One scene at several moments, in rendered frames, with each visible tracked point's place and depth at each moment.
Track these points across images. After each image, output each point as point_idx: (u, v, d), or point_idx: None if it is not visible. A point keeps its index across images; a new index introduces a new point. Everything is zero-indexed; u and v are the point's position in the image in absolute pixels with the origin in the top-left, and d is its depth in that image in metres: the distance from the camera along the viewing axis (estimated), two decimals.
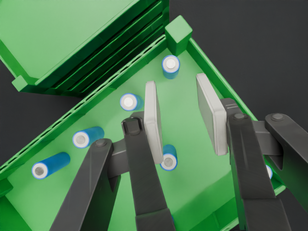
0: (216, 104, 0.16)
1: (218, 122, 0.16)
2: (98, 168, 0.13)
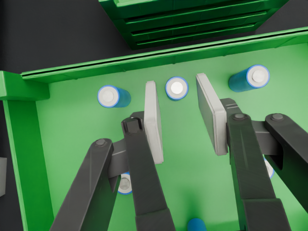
0: (216, 104, 0.16)
1: (218, 122, 0.16)
2: (98, 168, 0.13)
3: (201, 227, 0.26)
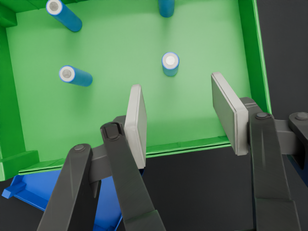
0: (236, 103, 0.16)
1: (240, 121, 0.15)
2: (79, 174, 0.13)
3: None
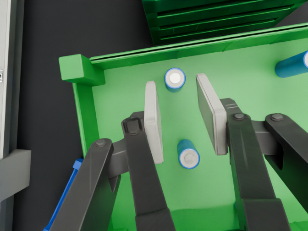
0: (216, 104, 0.16)
1: (218, 122, 0.16)
2: (98, 168, 0.13)
3: None
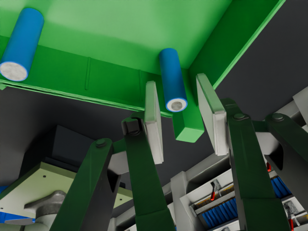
0: (216, 104, 0.16)
1: (218, 122, 0.16)
2: (98, 168, 0.13)
3: (34, 25, 0.21)
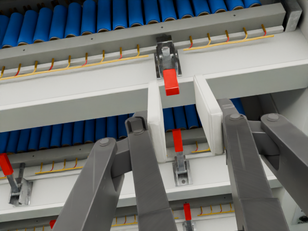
0: (212, 105, 0.16)
1: (215, 123, 0.16)
2: (101, 167, 0.13)
3: None
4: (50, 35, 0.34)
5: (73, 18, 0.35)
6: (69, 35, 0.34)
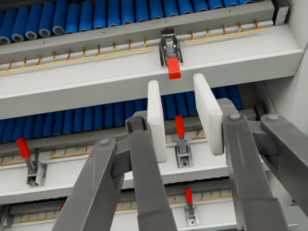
0: (212, 105, 0.16)
1: (215, 123, 0.16)
2: (101, 167, 0.13)
3: None
4: (65, 29, 0.39)
5: (86, 14, 0.40)
6: (84, 30, 0.38)
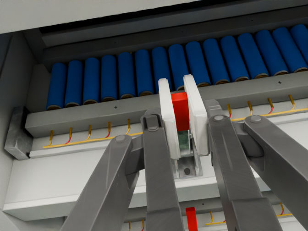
0: (198, 106, 0.17)
1: (199, 123, 0.16)
2: (116, 165, 0.13)
3: None
4: (295, 64, 0.29)
5: None
6: None
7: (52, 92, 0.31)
